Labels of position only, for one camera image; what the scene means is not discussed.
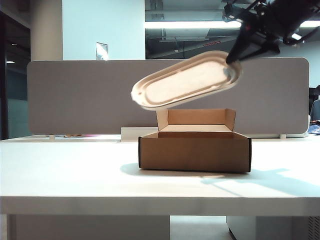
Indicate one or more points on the long ceiling light strip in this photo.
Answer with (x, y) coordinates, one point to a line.
(187, 24)

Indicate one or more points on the person in dark clothes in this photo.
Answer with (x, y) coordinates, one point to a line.
(316, 110)

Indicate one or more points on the gray fabric desk partition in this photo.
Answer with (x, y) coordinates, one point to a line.
(75, 100)

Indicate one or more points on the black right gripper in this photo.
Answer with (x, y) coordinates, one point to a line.
(282, 15)

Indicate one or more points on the round ceiling downlight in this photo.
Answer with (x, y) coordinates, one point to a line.
(176, 49)

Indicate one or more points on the blue patterned cloth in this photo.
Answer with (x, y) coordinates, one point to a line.
(315, 129)

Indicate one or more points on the wall poster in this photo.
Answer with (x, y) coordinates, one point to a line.
(101, 51)

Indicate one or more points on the white partition bracket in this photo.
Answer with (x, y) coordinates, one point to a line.
(51, 137)
(282, 136)

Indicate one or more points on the brown cardboard box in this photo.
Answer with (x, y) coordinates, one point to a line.
(192, 155)

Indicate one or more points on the pink flat item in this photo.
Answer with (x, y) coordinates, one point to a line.
(91, 135)

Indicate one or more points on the beige pulp oval lid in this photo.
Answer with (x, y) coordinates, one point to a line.
(185, 82)

